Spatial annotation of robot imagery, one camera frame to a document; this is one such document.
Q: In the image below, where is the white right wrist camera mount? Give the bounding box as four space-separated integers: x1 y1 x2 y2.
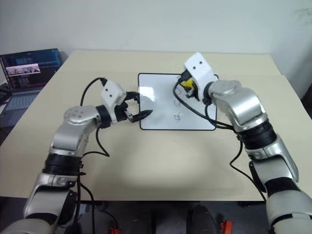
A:
184 52 218 101

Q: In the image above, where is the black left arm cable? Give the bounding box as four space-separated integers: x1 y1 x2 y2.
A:
76 77 111 221

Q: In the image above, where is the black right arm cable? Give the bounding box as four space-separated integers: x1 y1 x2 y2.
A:
173 76 268 201

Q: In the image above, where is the black-framed small whiteboard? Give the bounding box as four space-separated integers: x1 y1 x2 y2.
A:
137 73 217 132

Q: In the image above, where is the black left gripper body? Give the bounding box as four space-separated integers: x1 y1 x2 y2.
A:
114 101 134 123

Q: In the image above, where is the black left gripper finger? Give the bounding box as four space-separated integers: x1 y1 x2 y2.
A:
125 110 154 123
125 91 141 103

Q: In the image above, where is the black device beside laptop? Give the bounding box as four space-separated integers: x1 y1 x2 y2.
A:
0 82 12 106

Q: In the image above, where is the yellow whiteboard eraser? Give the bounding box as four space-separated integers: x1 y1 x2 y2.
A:
180 78 195 90

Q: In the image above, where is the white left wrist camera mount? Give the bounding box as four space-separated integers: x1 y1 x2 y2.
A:
101 80 127 114

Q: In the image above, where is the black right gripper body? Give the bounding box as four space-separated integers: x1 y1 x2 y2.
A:
189 77 200 101

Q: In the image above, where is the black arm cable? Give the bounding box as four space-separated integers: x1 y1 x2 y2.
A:
173 76 268 201
76 77 111 221

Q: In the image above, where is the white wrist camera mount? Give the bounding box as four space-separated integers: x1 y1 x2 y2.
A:
184 52 218 101
101 80 127 114

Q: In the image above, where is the open laptop computer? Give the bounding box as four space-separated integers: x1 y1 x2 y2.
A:
0 48 60 128

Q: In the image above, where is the dark rounded shape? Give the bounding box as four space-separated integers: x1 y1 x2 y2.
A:
190 204 220 234

